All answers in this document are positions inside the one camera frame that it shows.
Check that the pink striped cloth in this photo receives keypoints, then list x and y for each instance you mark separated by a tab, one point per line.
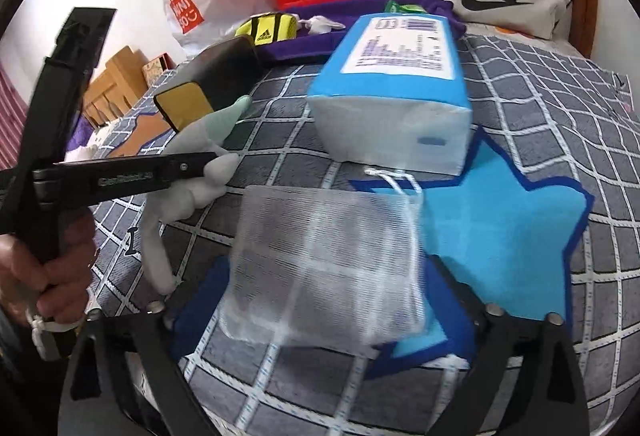
10	116

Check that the white mesh pouch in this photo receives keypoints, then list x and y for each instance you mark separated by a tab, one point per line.
325	266

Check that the blue tissue pack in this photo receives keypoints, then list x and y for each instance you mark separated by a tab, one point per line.
390	116

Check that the person's left hand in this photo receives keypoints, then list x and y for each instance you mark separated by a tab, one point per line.
65	286

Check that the purple towel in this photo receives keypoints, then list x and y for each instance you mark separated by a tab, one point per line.
300	46

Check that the grey green plush toy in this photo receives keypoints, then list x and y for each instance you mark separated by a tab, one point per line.
195	196

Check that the small green tissue pack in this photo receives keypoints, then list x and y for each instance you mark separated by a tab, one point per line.
402	7

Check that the dark green tin box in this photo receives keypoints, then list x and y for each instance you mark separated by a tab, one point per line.
220	66

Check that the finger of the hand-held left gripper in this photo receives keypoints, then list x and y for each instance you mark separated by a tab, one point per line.
125	178

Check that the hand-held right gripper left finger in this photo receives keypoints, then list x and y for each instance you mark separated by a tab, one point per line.
195	316

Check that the printed cardboard box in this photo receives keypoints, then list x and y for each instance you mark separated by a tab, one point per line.
152	68

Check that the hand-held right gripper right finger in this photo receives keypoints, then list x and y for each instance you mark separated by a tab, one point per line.
455	316

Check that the yellow mini duffel bag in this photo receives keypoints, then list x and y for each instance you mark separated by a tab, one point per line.
265	28

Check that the grey grid star blanket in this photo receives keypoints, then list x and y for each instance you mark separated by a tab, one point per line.
280	136

